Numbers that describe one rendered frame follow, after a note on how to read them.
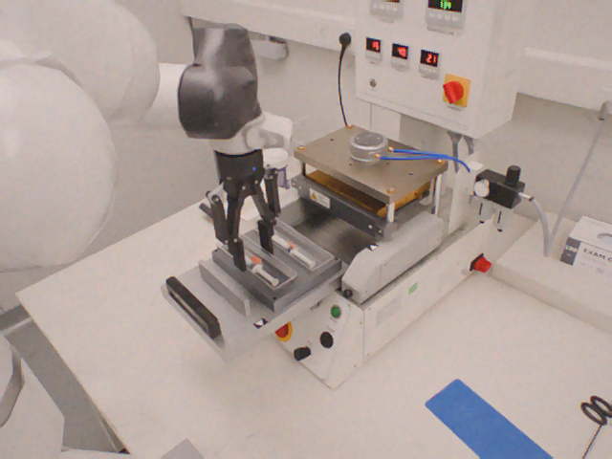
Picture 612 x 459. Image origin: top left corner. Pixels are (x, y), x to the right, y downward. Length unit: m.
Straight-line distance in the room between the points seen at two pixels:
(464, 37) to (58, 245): 0.82
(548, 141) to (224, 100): 1.01
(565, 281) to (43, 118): 1.16
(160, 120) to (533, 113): 1.04
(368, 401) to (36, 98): 0.85
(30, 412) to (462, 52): 0.85
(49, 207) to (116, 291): 1.08
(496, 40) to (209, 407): 0.86
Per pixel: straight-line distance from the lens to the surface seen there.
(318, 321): 0.99
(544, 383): 1.10
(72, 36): 0.36
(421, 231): 0.98
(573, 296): 1.23
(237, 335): 0.83
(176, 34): 2.42
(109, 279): 1.37
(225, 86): 0.62
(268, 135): 0.72
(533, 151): 1.46
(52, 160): 0.25
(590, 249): 1.28
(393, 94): 1.09
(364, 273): 0.89
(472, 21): 0.95
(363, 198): 0.96
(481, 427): 1.00
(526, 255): 1.31
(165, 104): 0.63
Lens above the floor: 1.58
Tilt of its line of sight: 36 degrees down
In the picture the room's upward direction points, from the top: 3 degrees counter-clockwise
